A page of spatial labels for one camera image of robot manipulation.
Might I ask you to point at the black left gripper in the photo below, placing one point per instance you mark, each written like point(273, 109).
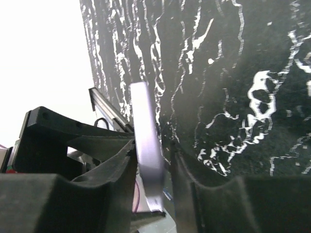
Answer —
point(46, 135)

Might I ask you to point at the aluminium frame rail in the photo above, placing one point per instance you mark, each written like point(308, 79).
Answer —
point(110, 115)

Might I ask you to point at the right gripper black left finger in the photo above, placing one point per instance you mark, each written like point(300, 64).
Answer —
point(99, 201)

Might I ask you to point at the phone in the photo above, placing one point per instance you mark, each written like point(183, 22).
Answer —
point(148, 147)

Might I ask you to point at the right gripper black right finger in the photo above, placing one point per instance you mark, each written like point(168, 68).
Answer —
point(206, 202)

